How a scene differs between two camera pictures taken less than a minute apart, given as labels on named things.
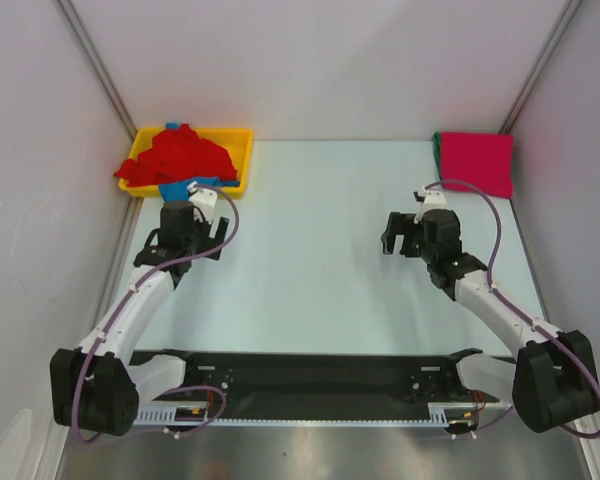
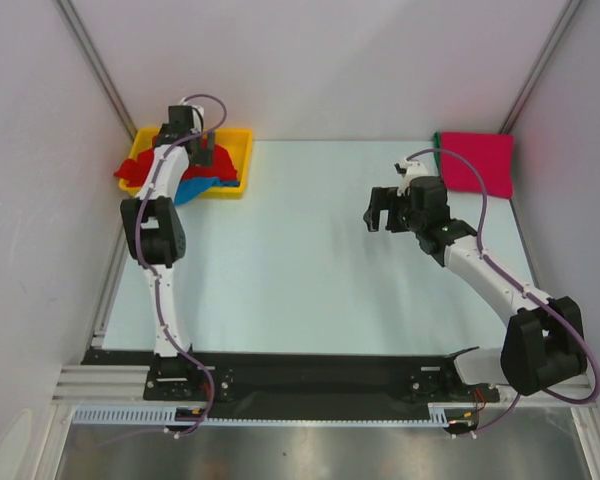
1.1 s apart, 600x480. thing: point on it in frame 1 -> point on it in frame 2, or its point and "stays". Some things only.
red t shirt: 174,154 stays
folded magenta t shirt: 485,160 stays
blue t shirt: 178,190 stays
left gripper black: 205,228 -> 202,158
